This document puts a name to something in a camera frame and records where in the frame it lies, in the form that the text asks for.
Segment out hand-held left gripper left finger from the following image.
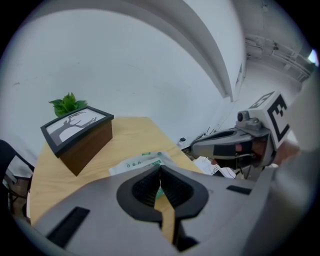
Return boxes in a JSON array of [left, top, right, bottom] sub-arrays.
[[31, 164, 181, 256]]

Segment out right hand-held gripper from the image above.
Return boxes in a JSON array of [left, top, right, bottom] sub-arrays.
[[190, 90, 292, 168]]

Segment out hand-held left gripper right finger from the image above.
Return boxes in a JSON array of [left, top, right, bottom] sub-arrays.
[[160, 164, 266, 256]]

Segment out white wet wipe pack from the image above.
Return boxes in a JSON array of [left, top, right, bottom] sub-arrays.
[[108, 150, 174, 176]]

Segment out person's right forearm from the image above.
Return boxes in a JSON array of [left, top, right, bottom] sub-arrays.
[[275, 140, 303, 166]]

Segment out person's right hand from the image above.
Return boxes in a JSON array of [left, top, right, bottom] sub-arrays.
[[251, 140, 267, 162]]

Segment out large white carton box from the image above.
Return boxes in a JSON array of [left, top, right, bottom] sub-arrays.
[[193, 155, 236, 180]]

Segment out person's white shirt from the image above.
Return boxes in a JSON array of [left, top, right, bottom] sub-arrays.
[[249, 72, 320, 256]]

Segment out black framed deer picture box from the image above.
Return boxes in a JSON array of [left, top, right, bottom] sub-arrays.
[[40, 105, 115, 177]]

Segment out black folding chair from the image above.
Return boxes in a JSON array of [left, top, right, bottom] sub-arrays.
[[0, 139, 35, 219]]

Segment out gray ceiling pipes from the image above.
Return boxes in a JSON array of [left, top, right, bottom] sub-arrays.
[[244, 34, 316, 84]]

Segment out green leafy plant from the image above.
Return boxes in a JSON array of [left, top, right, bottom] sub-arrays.
[[48, 92, 88, 118]]

